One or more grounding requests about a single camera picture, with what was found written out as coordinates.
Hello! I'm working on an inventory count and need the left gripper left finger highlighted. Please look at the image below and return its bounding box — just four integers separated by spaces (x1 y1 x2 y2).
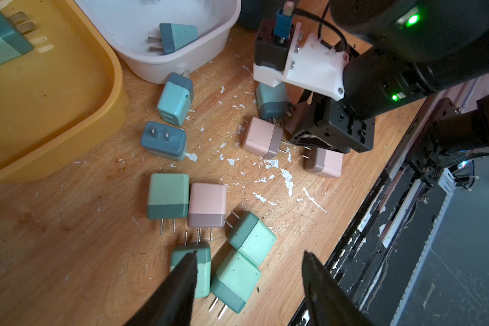
126 254 196 325

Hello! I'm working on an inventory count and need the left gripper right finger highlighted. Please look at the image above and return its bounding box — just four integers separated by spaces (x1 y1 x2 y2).
302 251 372 325

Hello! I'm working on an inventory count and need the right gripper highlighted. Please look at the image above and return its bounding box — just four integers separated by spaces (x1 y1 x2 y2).
290 93 376 153

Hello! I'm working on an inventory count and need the pink plug front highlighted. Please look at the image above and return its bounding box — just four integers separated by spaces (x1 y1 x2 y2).
304 148 344 178

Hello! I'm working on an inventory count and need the pink plug pile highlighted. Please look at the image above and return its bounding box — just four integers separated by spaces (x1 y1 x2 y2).
187 183 227 242
242 117 287 160
283 102 311 134

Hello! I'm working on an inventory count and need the blue plug pile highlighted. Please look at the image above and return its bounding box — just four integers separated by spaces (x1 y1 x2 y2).
255 82 289 120

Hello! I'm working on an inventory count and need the green plug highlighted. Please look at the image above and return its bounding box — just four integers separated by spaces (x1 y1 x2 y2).
170 231 211 299
147 173 190 233
209 249 262 320
228 211 277 268
0 11 37 65

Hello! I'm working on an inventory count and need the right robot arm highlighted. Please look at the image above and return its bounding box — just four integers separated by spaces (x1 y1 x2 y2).
291 1 489 153

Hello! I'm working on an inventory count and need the dark teal storage bin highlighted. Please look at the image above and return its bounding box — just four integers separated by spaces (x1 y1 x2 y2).
238 0 293 31

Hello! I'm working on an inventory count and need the white storage bin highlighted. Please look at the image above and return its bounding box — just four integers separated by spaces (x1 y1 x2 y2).
76 1 241 84

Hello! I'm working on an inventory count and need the yellow storage bin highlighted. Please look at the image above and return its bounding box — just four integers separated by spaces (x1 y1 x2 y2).
0 1 130 183

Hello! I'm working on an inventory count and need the teal plug near white bin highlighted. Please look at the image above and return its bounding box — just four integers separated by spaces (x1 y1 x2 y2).
156 70 194 126

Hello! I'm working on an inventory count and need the teal plug beside bin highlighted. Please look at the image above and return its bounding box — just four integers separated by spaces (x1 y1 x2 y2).
141 122 187 161

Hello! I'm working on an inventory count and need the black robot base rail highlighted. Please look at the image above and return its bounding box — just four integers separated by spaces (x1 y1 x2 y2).
289 81 489 326

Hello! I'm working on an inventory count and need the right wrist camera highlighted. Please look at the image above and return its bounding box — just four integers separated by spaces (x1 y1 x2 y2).
253 1 350 101

